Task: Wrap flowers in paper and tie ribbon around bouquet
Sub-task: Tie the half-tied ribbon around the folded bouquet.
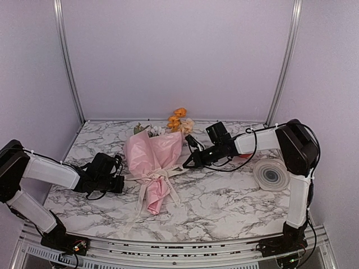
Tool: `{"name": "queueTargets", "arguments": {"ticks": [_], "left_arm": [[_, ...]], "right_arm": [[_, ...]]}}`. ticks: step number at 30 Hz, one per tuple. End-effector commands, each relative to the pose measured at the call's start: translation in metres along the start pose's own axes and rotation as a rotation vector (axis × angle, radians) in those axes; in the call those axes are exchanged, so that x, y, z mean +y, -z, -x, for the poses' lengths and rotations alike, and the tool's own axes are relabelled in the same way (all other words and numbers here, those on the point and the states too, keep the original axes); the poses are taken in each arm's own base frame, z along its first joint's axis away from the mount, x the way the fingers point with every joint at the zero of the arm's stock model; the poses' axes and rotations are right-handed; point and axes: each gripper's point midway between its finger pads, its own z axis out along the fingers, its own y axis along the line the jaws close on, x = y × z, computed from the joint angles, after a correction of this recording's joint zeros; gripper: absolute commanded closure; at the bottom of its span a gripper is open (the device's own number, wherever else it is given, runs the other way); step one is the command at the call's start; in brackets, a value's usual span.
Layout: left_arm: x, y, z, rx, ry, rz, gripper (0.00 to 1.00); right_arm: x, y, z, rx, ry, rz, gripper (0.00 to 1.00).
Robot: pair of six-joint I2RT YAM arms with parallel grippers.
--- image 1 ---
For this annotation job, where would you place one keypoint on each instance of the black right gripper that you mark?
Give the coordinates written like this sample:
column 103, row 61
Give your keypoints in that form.
column 190, row 157

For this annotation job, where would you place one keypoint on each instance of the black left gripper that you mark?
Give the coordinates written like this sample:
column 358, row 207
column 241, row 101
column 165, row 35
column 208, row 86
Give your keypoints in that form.
column 118, row 188

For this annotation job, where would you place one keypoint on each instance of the cream ribbon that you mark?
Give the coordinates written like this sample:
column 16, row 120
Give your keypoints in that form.
column 155, row 186

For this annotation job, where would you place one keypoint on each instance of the peach flower long green stem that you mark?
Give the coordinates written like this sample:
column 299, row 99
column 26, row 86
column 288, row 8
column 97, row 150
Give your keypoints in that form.
column 186, row 126

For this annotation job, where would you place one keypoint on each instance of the orange flower stem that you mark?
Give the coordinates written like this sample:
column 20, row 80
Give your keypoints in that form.
column 174, row 121

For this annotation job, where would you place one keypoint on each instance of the pink wrapping paper sheet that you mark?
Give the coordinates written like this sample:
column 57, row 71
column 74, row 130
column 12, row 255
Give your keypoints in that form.
column 144, row 154

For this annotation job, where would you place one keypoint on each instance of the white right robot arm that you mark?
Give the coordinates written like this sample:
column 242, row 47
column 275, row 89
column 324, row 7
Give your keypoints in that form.
column 297, row 143

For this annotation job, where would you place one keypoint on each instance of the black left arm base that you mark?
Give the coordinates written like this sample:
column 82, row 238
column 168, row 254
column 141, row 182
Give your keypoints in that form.
column 59, row 239

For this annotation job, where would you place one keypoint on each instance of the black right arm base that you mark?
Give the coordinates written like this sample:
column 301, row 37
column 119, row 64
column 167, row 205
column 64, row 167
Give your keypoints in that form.
column 292, row 239

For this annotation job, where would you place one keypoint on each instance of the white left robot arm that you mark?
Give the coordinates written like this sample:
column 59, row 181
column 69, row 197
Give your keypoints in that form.
column 26, row 174

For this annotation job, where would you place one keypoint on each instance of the orange bowl white inside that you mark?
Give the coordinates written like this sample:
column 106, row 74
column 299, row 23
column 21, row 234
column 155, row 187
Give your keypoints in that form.
column 244, row 155

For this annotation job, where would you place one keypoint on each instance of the grey swirl ceramic plate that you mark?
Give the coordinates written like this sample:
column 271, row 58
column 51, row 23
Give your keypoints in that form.
column 271, row 175

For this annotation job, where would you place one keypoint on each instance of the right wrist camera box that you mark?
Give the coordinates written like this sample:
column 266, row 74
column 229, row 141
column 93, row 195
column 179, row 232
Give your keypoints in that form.
column 218, row 133

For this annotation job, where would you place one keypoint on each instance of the aluminium front rail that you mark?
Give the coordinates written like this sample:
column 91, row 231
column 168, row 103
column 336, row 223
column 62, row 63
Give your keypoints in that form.
column 116, row 253

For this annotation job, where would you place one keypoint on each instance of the aluminium frame right post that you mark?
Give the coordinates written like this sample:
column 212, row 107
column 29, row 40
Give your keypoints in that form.
column 288, row 54

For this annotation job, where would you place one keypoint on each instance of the aluminium frame post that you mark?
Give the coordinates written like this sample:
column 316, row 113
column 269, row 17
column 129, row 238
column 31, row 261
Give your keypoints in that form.
column 58, row 10
column 288, row 54

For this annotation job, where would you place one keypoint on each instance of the aluminium frame left post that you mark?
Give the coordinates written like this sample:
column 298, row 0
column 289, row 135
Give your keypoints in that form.
column 58, row 10

